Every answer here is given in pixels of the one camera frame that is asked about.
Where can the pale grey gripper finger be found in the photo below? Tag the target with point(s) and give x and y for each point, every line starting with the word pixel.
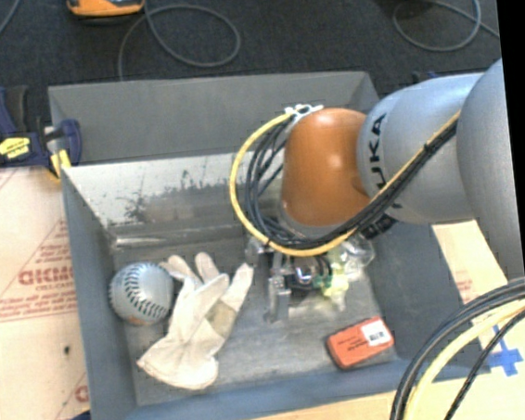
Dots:
pixel 271 308
pixel 284 305

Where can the grey metal bin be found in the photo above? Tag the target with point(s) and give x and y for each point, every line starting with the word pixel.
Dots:
pixel 268 353

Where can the orange block with white label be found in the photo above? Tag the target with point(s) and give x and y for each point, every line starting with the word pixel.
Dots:
pixel 356 344

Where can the white work glove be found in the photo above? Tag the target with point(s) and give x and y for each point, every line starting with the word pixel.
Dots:
pixel 194 333

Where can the grey ball with dark stitches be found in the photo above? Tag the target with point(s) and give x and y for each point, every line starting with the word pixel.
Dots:
pixel 141 294

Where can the brown cardboard board red print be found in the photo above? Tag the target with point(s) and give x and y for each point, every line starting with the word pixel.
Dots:
pixel 23 239

